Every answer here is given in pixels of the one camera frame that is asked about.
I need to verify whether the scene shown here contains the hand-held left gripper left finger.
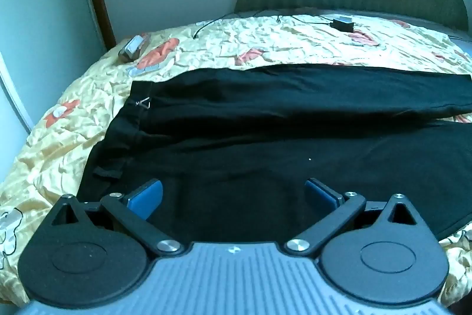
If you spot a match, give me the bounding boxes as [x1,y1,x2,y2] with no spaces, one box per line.
[50,179,185,258]

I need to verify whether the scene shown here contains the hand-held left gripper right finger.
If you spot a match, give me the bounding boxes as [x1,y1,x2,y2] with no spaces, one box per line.
[285,178,423,258]

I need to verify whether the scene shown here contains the black pants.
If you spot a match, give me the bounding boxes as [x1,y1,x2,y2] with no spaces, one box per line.
[78,64,472,242]

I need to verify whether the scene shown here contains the yellow floral bedspread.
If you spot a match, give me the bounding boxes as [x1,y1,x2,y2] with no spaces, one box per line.
[0,14,472,304]

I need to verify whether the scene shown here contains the small silver brown case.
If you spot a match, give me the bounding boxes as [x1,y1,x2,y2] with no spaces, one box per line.
[117,35,151,64]

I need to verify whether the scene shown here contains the black power adapter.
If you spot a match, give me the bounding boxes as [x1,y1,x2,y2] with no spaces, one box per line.
[331,16,355,32]

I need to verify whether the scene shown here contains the white floral panel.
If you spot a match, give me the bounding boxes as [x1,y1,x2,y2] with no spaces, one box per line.
[0,0,111,138]

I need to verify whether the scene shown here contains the black adapter cable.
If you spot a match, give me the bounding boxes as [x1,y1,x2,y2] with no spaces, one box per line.
[276,14,334,25]

